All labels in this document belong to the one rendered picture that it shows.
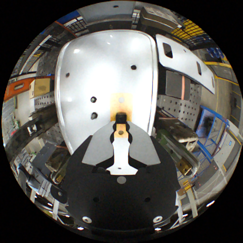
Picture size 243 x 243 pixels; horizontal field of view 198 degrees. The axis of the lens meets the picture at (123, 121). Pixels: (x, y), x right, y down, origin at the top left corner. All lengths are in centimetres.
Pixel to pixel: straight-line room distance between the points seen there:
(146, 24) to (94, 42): 13
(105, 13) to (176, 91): 27
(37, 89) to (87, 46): 13
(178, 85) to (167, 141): 13
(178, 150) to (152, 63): 16
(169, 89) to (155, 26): 18
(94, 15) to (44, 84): 21
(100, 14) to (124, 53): 16
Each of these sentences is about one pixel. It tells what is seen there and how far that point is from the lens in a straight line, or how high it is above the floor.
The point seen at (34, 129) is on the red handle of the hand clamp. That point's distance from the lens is 21.
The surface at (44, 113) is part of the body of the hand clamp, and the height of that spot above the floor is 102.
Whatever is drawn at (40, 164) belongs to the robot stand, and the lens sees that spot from 79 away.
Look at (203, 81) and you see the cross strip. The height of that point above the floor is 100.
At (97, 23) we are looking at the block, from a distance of 26.
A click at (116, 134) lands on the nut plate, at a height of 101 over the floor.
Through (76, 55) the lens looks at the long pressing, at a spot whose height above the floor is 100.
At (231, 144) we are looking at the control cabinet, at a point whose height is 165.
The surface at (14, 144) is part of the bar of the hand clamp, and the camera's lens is 21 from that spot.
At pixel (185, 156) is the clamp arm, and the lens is 15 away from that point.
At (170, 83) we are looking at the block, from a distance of 20.
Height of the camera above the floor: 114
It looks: 67 degrees down
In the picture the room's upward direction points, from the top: 177 degrees clockwise
